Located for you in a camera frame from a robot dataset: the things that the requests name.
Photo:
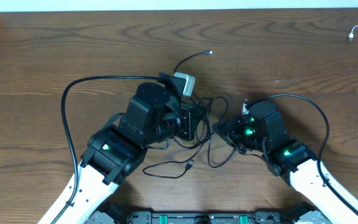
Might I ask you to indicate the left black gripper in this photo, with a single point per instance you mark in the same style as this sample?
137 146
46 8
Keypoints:
190 121

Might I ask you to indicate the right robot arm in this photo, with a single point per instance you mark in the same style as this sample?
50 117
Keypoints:
261 127

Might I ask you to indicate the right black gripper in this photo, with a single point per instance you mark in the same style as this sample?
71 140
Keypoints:
229 131

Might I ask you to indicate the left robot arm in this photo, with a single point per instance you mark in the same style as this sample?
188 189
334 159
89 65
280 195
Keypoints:
155 113

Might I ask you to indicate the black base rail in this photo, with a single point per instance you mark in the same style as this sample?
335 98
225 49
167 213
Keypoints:
216 217

